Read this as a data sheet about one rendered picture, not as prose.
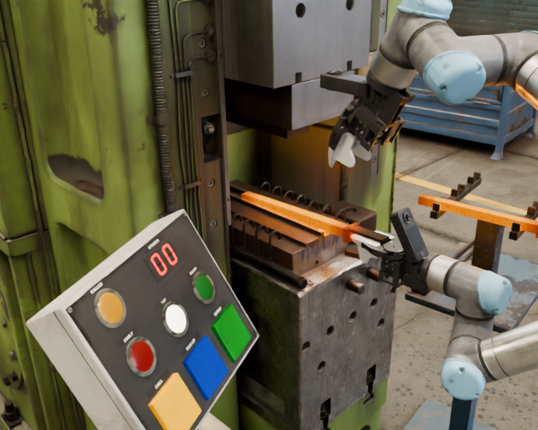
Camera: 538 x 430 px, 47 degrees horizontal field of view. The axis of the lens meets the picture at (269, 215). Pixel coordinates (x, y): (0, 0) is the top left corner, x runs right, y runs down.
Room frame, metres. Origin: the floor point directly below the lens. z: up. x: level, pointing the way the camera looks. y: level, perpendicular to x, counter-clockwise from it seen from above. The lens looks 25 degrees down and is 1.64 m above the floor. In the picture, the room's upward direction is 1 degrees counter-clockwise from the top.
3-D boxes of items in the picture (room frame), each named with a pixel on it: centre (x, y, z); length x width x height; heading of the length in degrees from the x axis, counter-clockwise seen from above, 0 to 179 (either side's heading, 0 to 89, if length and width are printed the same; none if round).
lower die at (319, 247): (1.44, 0.02, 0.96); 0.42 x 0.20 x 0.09; 43
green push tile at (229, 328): (0.89, 0.07, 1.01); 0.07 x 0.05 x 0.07; 158
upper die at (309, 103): (1.44, 0.02, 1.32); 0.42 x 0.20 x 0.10; 43
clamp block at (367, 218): (1.45, -0.21, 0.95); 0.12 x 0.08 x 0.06; 43
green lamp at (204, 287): (0.90, 0.11, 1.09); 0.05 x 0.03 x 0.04; 133
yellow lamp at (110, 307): (0.73, 0.23, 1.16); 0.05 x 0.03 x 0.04; 133
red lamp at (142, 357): (0.72, 0.19, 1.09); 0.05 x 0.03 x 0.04; 133
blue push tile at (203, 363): (0.79, 0.11, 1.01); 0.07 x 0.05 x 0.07; 158
